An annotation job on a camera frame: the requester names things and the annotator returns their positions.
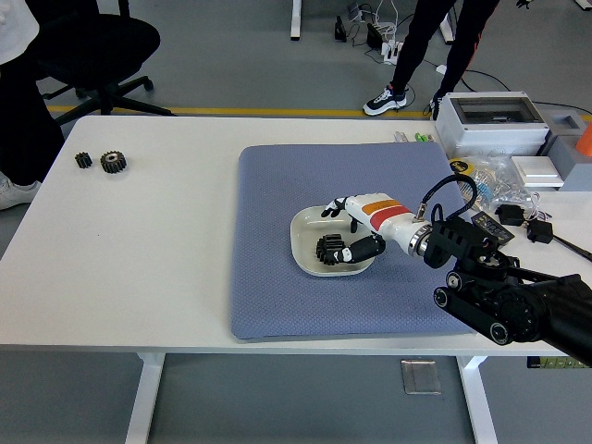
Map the table height control panel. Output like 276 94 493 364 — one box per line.
525 355 592 370

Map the large black gear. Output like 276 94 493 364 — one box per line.
314 234 347 266
99 150 129 175

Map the clear plastic parts bag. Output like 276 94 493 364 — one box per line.
462 154 545 216

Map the black box on floor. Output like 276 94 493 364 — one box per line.
365 21 385 50

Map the metal floor plate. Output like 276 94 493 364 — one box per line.
400 359 442 396

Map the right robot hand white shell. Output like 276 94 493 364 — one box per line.
320 191 417 265

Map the black digital controller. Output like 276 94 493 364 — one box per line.
471 211 515 244

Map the black office chair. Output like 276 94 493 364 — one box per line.
25 0 177 140

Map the person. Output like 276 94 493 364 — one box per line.
363 0 503 117
0 0 66 212

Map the white switch panel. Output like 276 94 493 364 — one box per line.
510 155 566 189

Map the blue component strip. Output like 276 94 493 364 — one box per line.
462 171 491 198

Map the white desk leg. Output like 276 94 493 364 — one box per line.
290 0 304 41
437 8 454 45

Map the grey electrical enclosure box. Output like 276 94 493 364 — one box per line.
434 91 551 158

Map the white square dish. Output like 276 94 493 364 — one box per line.
290 203 378 278

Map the grey block with recess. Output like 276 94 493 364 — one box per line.
538 104 592 191

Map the blue-grey padded mat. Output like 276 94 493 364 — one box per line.
228 142 499 343

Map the orange cone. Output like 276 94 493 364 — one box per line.
574 122 592 158

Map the white power strip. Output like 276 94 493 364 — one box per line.
378 40 408 66

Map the white table leg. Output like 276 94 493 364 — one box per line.
124 351 167 444
455 354 500 444

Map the black adapter block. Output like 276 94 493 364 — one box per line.
493 203 526 227

